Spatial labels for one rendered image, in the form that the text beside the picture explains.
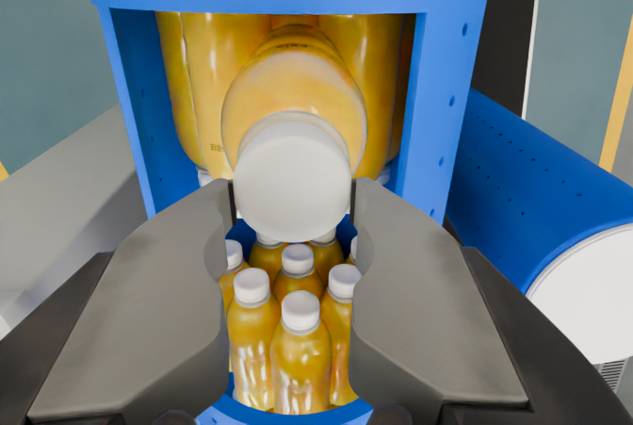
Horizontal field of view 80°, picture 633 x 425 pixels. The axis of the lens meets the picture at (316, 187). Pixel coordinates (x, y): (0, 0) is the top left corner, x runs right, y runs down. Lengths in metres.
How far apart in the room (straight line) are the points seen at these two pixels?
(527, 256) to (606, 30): 1.27
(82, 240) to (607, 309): 0.76
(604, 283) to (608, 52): 1.26
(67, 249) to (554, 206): 0.69
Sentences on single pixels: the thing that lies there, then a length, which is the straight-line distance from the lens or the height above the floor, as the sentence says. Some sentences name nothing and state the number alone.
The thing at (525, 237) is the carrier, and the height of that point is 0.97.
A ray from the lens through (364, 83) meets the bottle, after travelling 0.31.
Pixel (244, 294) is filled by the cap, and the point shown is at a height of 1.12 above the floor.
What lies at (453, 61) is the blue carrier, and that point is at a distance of 0.25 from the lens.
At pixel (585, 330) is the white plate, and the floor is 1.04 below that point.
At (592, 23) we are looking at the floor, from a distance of 1.77.
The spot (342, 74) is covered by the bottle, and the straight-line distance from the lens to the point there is 0.17.
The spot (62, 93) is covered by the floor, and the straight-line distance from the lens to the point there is 1.72.
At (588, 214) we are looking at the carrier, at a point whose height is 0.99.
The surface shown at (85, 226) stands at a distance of 0.63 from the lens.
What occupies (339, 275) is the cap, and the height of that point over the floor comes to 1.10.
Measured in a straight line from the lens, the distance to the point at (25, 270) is 0.59.
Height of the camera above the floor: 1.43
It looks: 62 degrees down
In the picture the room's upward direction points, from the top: 176 degrees clockwise
